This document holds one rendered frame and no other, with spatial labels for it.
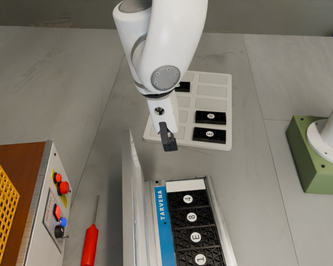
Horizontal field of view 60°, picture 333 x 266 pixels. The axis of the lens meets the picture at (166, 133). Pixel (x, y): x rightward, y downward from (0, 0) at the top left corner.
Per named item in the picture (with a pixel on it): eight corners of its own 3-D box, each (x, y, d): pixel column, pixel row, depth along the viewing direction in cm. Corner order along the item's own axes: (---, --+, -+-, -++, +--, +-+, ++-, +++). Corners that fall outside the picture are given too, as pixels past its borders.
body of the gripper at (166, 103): (175, 94, 53) (183, 135, 61) (175, 62, 60) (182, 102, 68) (135, 100, 54) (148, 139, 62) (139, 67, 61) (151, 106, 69)
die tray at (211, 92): (231, 151, 86) (231, 149, 86) (142, 141, 89) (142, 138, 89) (231, 76, 115) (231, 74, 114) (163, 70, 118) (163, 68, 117)
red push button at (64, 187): (68, 198, 64) (65, 189, 62) (59, 199, 64) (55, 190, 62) (70, 185, 67) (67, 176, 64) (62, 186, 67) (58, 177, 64)
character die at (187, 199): (209, 208, 70) (210, 206, 70) (168, 212, 70) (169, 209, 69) (205, 191, 74) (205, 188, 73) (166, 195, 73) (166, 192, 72)
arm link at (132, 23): (183, 78, 52) (168, 53, 59) (171, 7, 43) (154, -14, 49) (139, 93, 52) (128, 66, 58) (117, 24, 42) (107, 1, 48)
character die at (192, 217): (214, 227, 67) (214, 224, 66) (172, 231, 66) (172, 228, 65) (209, 208, 70) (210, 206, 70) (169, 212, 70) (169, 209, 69)
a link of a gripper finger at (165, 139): (165, 138, 57) (169, 148, 62) (164, 104, 60) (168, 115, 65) (159, 139, 57) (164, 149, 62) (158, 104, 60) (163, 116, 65)
